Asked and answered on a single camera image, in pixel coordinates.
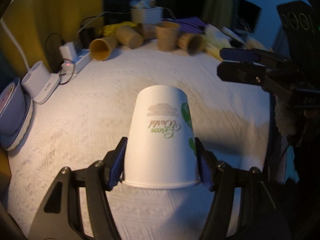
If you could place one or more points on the white power strip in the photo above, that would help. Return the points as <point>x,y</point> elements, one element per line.
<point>76,66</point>

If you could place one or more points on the upright brown paper cup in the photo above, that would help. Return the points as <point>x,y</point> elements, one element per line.
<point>167,35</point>

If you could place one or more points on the yellow cloth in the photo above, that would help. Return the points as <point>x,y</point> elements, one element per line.
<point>109,30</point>

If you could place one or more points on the brown paper cup behind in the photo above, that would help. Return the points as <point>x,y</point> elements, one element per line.
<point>147,30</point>

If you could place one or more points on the yellow tissue pack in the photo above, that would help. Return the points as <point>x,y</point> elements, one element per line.
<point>214,45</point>

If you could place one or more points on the white plastic basket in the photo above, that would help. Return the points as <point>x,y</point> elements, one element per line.
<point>147,16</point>

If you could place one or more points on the brown paper cup lying left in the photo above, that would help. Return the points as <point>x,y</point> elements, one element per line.
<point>101,48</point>

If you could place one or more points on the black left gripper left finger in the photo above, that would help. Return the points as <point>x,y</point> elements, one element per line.
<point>59,215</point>

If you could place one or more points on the white paper cup green print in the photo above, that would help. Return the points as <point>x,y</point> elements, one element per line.
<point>161,139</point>

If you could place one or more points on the brown paper cup lying right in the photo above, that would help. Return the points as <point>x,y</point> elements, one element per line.
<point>191,43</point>

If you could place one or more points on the white USB charger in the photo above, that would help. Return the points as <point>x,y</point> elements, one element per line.
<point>68,51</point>

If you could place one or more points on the purple cloth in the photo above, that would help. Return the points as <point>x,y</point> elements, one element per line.
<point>189,25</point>

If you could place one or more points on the lavender bowl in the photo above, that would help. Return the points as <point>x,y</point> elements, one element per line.
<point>12,108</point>

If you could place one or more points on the brown paper cup lying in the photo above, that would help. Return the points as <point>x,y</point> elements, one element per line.
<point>101,48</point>
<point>191,43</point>
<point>128,37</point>

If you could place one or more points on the black power adapter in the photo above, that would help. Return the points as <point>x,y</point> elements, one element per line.
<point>87,35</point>

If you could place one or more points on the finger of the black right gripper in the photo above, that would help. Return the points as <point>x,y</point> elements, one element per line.
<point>259,74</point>
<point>251,55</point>

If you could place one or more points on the white desk lamp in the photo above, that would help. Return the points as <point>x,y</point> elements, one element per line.
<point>38,81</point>

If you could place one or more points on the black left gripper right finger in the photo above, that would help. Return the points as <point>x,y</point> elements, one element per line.
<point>256,204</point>

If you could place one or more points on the white textured tablecloth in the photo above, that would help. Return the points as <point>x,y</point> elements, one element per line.
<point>88,116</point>

